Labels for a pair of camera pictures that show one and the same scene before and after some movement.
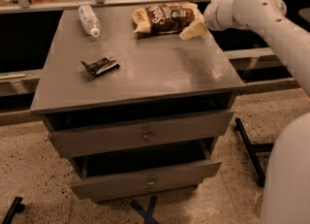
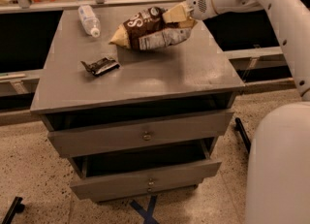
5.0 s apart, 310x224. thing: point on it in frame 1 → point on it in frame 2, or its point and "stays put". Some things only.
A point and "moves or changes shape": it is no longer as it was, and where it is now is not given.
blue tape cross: [146, 214] stays put
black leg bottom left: [16, 208] stays put
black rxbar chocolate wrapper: [101, 66] stays put
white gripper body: [211, 16] → [199, 5]
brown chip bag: [165, 17] moves or changes shape
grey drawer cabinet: [134, 112] stays put
